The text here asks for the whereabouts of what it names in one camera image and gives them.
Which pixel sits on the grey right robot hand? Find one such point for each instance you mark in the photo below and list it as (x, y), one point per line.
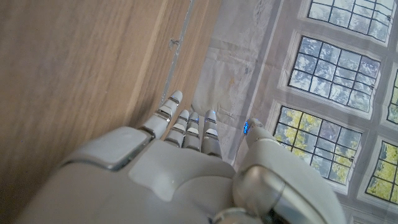
(155, 186)

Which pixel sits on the printed window backdrop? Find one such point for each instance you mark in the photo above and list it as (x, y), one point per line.
(311, 93)

